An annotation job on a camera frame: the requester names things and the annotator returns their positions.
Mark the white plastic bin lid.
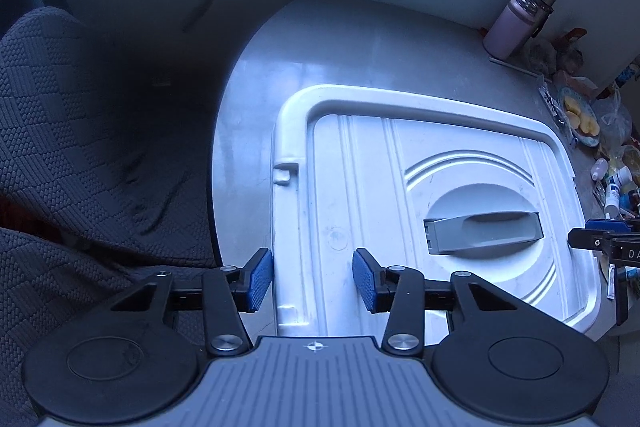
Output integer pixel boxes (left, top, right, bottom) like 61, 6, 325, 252
272, 84, 601, 337

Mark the white tube bottle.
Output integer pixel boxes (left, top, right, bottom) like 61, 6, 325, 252
604, 166, 632, 219

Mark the clear plastic bag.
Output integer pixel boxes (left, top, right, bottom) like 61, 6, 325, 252
591, 87, 632, 156

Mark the plate of yellow fruit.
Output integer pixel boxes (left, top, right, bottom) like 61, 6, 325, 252
558, 87, 600, 147

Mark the silver foil snack wrapper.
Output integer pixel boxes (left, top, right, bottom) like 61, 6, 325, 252
537, 76, 566, 129

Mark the far grey covered chair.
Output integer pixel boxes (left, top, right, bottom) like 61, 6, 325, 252
1, 8, 219, 268

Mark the grey covered chair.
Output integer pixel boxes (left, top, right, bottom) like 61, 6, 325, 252
0, 185, 222, 427
1, 8, 219, 268

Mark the near grey covered chair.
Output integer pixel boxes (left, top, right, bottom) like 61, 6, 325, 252
0, 185, 222, 427

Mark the red package on table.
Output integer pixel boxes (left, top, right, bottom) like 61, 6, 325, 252
552, 27, 587, 56

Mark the pink water bottle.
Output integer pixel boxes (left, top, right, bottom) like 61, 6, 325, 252
483, 0, 538, 61

